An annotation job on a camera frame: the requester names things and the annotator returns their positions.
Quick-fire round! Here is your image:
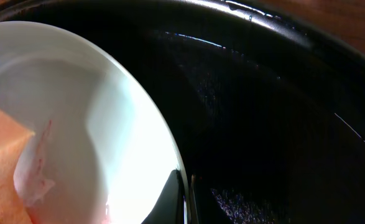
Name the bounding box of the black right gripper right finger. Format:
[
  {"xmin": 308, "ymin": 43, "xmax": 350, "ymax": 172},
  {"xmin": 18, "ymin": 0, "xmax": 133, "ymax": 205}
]
[{"xmin": 191, "ymin": 174, "xmax": 230, "ymax": 224}]

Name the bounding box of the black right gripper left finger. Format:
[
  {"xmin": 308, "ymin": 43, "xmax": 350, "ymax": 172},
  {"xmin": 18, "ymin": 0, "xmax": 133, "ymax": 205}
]
[{"xmin": 142, "ymin": 169, "xmax": 185, "ymax": 224}]

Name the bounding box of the mint plate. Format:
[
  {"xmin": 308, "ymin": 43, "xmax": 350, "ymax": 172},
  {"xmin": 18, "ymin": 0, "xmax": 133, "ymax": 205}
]
[{"xmin": 0, "ymin": 21, "xmax": 190, "ymax": 223}]

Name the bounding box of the green and yellow sponge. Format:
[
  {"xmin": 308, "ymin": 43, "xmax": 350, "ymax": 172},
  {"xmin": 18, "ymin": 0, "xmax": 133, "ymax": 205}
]
[{"xmin": 0, "ymin": 110, "xmax": 34, "ymax": 224}]

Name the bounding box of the black round serving tray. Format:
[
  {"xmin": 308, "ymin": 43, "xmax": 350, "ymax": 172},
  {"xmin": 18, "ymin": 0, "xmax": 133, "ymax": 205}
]
[{"xmin": 0, "ymin": 1, "xmax": 365, "ymax": 223}]

